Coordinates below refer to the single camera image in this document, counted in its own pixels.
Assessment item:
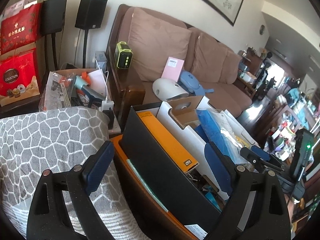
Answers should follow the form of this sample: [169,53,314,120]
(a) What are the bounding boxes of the white cardboard box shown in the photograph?
[156,96,259,202]

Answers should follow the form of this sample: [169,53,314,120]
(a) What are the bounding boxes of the pink box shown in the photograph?
[161,56,185,82]

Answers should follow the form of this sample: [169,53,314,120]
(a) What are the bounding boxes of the dark wooden side cabinet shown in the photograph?
[236,49,264,98]

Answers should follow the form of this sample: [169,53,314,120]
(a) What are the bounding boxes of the dark red gift bag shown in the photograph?
[0,2,42,55]

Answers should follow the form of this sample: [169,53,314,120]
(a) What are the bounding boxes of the black speaker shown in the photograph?
[75,0,108,29]
[40,0,68,35]

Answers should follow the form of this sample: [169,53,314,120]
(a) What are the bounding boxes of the brown sofa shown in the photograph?
[105,4,253,130]

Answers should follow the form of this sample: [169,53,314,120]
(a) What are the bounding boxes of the white dome nail lamp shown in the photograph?
[152,78,190,100]

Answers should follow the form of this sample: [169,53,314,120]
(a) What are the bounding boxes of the black storage box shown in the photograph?
[120,106,224,236]

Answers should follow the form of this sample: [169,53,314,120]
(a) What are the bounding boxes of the black speaker stand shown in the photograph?
[44,32,59,70]
[75,28,89,69]

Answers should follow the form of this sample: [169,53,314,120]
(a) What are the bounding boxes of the printed plastic bag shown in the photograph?
[39,71,74,111]

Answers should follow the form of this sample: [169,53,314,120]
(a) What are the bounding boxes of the grey honeycomb patterned blanket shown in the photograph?
[0,106,155,240]

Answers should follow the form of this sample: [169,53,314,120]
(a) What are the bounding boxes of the orange yellow product box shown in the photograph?
[136,111,200,173]

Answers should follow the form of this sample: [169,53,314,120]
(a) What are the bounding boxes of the blue neck massager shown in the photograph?
[179,70,215,94]

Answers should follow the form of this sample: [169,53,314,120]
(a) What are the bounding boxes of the white pink carton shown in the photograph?
[4,0,38,13]

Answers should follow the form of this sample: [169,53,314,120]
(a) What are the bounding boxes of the clear plastic bag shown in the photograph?
[212,109,252,150]

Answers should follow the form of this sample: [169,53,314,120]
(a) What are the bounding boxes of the grey blue small box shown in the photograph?
[95,51,108,64]

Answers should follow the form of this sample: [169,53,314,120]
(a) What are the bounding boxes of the cluttered dining table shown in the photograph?
[265,85,320,160]

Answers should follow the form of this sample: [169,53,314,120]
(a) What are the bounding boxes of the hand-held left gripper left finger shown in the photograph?
[26,141,115,240]

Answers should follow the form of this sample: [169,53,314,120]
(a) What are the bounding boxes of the white charger cable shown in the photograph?
[94,59,112,103]

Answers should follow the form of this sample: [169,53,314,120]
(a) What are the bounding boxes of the brown sofa cushion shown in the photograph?
[127,7,192,82]
[191,33,229,83]
[224,49,244,84]

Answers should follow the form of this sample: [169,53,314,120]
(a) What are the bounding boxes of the open brown cardboard box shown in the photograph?
[39,68,112,112]

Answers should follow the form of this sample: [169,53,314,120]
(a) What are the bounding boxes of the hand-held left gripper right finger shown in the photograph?
[204,141,292,240]

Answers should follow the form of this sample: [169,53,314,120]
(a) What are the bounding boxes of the black plug adapter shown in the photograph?
[103,108,115,123]

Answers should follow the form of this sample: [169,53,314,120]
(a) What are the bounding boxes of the white power strip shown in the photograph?
[98,101,121,133]

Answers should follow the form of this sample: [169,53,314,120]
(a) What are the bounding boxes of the teal hair dryer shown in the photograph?
[72,76,102,107]

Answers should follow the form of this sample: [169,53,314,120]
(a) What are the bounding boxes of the orange tray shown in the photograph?
[109,134,208,240]

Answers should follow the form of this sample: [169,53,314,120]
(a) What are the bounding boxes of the teal snack packet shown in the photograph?
[202,184,222,205]

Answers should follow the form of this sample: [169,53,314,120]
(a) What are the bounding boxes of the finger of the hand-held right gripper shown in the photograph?
[239,147,278,178]
[251,145,285,172]

